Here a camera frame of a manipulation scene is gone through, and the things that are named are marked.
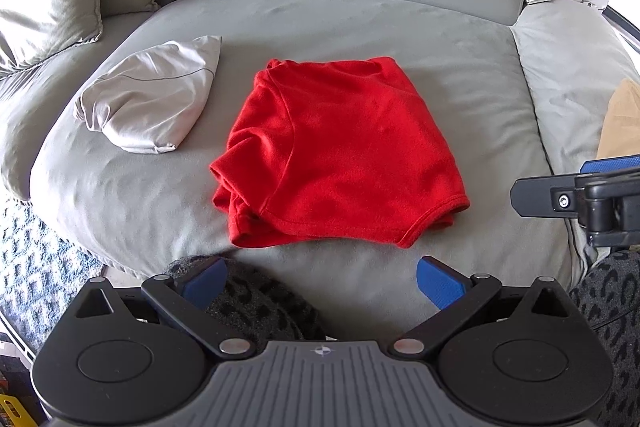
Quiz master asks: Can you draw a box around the red t-shirt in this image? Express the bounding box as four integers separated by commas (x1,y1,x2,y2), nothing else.
210,56,470,248

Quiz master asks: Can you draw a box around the leopard print trouser leg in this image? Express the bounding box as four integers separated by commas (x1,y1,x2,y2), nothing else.
166,256,326,350

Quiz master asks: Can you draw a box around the grey side cushion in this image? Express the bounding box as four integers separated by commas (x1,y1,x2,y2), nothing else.
512,0,640,268

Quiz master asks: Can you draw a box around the grey sofa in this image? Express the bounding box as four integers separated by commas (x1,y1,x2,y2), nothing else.
0,0,640,303

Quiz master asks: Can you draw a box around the blue white rug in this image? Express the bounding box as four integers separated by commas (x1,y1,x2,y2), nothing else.
1,199,103,352

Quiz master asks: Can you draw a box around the grey storage bag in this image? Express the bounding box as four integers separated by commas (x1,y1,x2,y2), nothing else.
74,36,222,154

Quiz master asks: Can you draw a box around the black metal frame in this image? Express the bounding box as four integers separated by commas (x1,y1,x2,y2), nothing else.
1,314,48,426

